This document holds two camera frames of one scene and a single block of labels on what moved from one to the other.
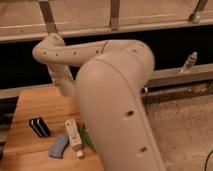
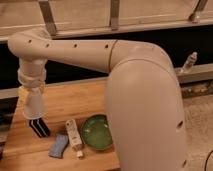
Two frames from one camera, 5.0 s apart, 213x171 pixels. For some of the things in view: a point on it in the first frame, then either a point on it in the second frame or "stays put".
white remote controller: (75, 136) stays put
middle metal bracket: (114, 14) stays put
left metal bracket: (48, 16) stays put
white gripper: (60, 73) → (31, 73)
